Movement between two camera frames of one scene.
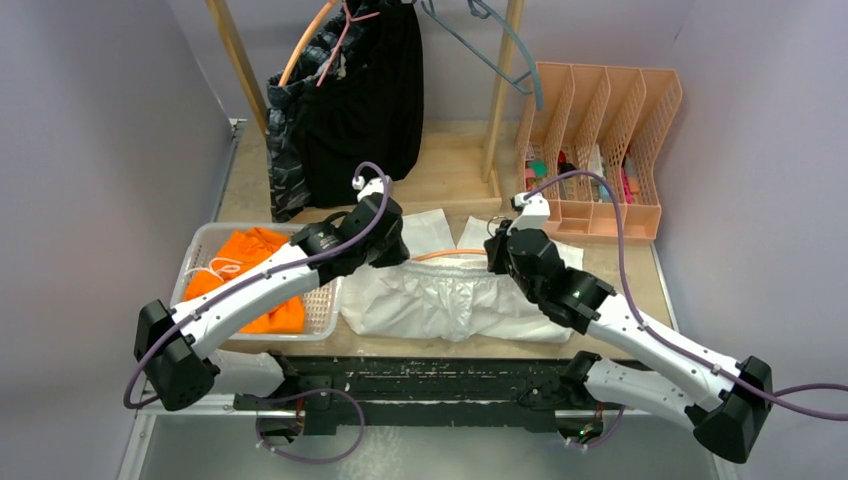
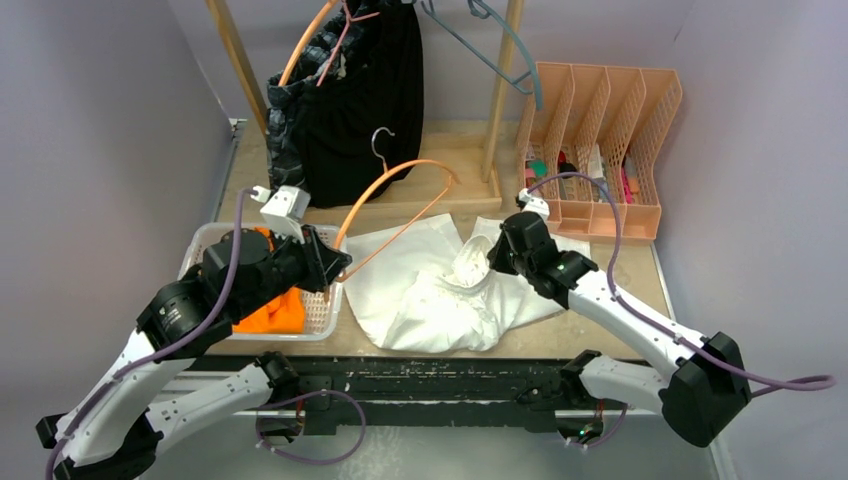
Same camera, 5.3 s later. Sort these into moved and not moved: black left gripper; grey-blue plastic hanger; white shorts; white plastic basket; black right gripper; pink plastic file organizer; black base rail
Moved: white shorts; black left gripper
Not moved: black base rail; pink plastic file organizer; grey-blue plastic hanger; white plastic basket; black right gripper
